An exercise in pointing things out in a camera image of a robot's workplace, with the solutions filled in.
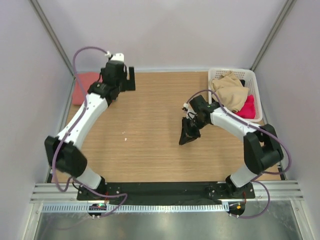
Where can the right aluminium frame post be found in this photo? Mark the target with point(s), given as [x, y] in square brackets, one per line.
[279, 21]

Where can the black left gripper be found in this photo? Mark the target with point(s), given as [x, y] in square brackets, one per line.
[128, 84]

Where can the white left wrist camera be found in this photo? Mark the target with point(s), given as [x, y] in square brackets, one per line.
[117, 57]

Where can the aluminium front rail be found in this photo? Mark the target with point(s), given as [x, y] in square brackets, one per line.
[279, 190]

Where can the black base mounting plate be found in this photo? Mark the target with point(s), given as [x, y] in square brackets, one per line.
[178, 193]

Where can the perforated cable duct strip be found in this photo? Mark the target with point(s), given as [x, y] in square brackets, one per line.
[100, 208]

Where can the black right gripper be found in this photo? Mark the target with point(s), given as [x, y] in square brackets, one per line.
[187, 135]

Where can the black garment in basket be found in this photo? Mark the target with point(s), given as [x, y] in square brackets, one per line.
[243, 82]

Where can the magenta pink t-shirt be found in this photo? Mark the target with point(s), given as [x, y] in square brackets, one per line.
[248, 110]

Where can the aluminium frame post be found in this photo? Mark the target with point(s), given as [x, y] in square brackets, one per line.
[51, 34]
[279, 21]

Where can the white plastic laundry basket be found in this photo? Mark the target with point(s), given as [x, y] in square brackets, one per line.
[250, 82]

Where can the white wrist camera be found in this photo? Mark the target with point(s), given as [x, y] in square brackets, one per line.
[190, 114]
[117, 57]

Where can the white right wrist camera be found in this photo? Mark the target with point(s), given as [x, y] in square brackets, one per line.
[190, 114]

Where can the left aluminium frame post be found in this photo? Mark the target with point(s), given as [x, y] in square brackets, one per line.
[51, 34]

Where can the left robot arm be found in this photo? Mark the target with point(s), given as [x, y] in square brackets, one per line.
[64, 150]

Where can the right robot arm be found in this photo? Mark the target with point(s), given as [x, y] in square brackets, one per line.
[261, 147]

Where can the beige t-shirt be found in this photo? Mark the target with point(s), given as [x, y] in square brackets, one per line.
[230, 91]

